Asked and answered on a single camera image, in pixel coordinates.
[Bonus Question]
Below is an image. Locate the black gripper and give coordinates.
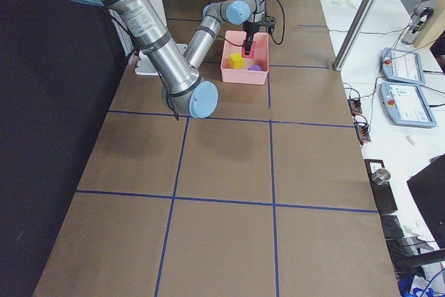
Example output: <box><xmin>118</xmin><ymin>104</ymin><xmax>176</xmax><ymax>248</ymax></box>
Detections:
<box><xmin>243</xmin><ymin>21</ymin><xmax>261</xmax><ymax>56</ymax></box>

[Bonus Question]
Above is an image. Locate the red foam block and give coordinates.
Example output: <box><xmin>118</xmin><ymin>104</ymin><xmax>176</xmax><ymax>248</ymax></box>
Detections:
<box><xmin>241</xmin><ymin>41</ymin><xmax>257</xmax><ymax>59</ymax></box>

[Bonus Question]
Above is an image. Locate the yellow foam block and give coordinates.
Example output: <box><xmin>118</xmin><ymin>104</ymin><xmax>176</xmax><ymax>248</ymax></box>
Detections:
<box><xmin>229</xmin><ymin>52</ymin><xmax>245</xmax><ymax>70</ymax></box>

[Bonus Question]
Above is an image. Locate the purple foam block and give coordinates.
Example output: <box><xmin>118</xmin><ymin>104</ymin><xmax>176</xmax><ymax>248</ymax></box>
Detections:
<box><xmin>248</xmin><ymin>64</ymin><xmax>262</xmax><ymax>71</ymax></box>

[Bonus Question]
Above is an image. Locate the pink plastic bin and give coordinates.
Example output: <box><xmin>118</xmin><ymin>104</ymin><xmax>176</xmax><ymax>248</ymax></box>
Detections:
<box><xmin>220</xmin><ymin>31</ymin><xmax>269</xmax><ymax>85</ymax></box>

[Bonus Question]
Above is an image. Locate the orange connector board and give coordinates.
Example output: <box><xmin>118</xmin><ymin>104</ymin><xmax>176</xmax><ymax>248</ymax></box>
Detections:
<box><xmin>348</xmin><ymin>97</ymin><xmax>362</xmax><ymax>115</ymax></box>
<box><xmin>354</xmin><ymin>121</ymin><xmax>371</xmax><ymax>145</ymax></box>

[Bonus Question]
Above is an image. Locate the far teach pendant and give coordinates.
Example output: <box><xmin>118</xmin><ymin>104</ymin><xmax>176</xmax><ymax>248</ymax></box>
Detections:
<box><xmin>380</xmin><ymin>47</ymin><xmax>426</xmax><ymax>86</ymax></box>

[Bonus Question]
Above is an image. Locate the teach pendant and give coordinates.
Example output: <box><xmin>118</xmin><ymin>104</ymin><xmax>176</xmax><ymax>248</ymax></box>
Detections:
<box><xmin>380</xmin><ymin>81</ymin><xmax>437</xmax><ymax>129</ymax></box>
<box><xmin>380</xmin><ymin>47</ymin><xmax>426</xmax><ymax>86</ymax></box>

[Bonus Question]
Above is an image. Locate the near teach pendant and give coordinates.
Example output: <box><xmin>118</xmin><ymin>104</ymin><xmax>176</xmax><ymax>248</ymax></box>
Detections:
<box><xmin>380</xmin><ymin>81</ymin><xmax>437</xmax><ymax>129</ymax></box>

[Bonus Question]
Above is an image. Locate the steel cylinder weight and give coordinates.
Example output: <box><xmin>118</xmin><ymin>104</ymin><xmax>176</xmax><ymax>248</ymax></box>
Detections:
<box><xmin>371</xmin><ymin>168</ymin><xmax>391</xmax><ymax>186</ymax></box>

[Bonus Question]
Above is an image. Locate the black monitor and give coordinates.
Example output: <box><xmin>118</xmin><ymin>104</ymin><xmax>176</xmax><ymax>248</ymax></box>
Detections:
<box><xmin>407</xmin><ymin>159</ymin><xmax>444</xmax><ymax>248</ymax></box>

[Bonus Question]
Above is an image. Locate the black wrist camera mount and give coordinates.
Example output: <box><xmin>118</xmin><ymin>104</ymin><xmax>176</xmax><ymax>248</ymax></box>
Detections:
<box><xmin>261</xmin><ymin>15</ymin><xmax>277</xmax><ymax>35</ymax></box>

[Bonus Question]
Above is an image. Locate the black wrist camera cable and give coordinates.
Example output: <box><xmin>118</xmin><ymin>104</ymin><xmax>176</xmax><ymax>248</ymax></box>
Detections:
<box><xmin>217</xmin><ymin>0</ymin><xmax>286</xmax><ymax>47</ymax></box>

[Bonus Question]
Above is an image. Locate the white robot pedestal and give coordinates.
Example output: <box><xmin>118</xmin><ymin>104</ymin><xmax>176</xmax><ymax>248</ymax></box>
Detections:
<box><xmin>124</xmin><ymin>0</ymin><xmax>190</xmax><ymax>82</ymax></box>

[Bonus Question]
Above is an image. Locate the aluminium frame post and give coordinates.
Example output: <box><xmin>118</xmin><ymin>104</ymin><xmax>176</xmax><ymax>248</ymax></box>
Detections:
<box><xmin>332</xmin><ymin>0</ymin><xmax>376</xmax><ymax>71</ymax></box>

